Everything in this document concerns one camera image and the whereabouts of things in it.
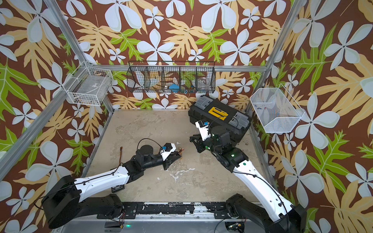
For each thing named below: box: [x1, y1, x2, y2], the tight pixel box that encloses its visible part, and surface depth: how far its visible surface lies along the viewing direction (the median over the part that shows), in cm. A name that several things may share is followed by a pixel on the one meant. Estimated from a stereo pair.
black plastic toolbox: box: [187, 95, 252, 143], surface depth 97 cm
